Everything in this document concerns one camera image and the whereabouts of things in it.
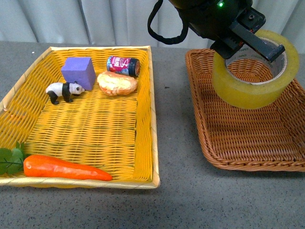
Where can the small red labelled can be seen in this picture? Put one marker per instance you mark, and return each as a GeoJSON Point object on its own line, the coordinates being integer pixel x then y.
{"type": "Point", "coordinates": [125, 66]}

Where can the purple foam cube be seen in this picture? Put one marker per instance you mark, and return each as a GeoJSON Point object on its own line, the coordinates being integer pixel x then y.
{"type": "Point", "coordinates": [80, 70]}

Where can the toy bread loaf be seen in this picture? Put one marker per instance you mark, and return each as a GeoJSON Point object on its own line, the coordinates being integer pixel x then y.
{"type": "Point", "coordinates": [113, 84]}

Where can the yellow packing tape roll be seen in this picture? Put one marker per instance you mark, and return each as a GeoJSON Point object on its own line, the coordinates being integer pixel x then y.
{"type": "Point", "coordinates": [247, 95]}

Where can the yellow woven basket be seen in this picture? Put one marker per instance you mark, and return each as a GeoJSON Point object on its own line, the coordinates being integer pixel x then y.
{"type": "Point", "coordinates": [116, 134]}

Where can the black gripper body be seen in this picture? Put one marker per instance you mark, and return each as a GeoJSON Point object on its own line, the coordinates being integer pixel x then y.
{"type": "Point", "coordinates": [212, 19]}

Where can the grey curtain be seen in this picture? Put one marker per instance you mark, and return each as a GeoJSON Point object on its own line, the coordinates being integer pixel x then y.
{"type": "Point", "coordinates": [120, 22]}

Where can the brown wicker basket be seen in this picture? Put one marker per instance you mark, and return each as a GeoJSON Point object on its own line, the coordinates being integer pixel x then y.
{"type": "Point", "coordinates": [271, 138]}

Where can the toy panda figure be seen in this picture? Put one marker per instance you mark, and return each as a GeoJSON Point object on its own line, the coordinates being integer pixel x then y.
{"type": "Point", "coordinates": [65, 90]}

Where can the toy orange carrot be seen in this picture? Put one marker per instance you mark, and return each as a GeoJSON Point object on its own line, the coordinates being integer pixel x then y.
{"type": "Point", "coordinates": [14, 160]}

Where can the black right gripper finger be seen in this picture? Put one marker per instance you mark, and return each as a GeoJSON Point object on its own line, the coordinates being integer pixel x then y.
{"type": "Point", "coordinates": [262, 48]}

